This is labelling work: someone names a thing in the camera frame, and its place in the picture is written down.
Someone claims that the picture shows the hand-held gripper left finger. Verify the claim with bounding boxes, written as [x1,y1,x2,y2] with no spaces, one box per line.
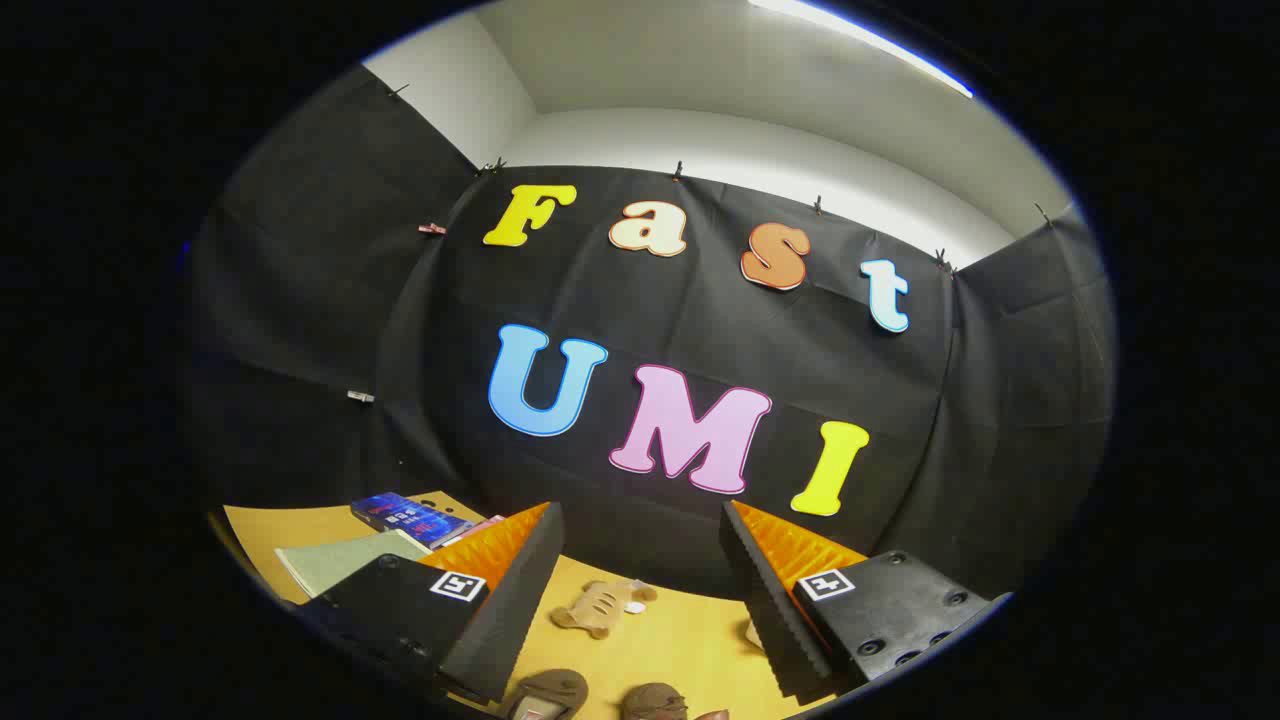
[297,502,565,704]

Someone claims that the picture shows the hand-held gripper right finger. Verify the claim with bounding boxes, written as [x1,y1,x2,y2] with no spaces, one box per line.
[721,500,1013,701]

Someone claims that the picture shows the brown suede shoe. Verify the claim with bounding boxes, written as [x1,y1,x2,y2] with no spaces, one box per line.
[620,683,691,720]
[497,668,591,720]

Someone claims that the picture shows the cream fabric storage box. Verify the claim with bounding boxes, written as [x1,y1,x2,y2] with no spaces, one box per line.
[274,529,433,599]

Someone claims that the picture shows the bread-shaped plush toy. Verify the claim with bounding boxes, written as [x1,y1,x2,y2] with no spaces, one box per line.
[550,578,659,641]

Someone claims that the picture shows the pink book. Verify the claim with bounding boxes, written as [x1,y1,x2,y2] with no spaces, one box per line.
[440,515,506,549]

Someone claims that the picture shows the blue book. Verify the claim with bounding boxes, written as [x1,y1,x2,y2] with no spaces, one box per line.
[350,492,474,549]

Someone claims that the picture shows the black backdrop cloth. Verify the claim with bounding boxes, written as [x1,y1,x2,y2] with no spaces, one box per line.
[185,65,1116,601]

